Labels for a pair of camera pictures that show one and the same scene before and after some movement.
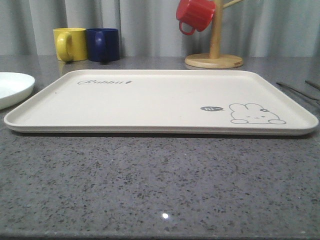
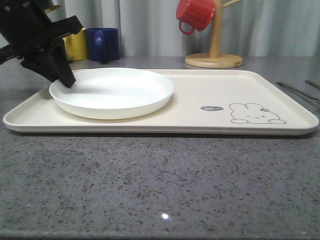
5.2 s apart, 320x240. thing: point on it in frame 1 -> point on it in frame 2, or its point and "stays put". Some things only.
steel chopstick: (311, 97) stays put
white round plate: (13, 87) -> (111, 93)
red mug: (198, 13) stays put
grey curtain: (150, 28) stays put
